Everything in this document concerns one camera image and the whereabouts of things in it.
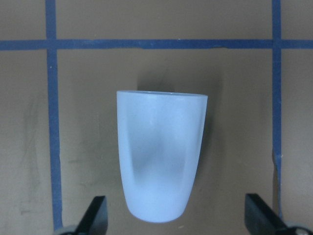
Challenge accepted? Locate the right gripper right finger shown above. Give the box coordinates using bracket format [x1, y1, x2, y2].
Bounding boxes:
[245, 193, 301, 235]

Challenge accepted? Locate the light blue plastic cup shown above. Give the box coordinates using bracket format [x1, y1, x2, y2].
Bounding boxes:
[116, 91, 208, 223]

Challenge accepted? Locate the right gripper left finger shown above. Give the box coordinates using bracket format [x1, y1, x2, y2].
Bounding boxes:
[73, 196, 108, 235]

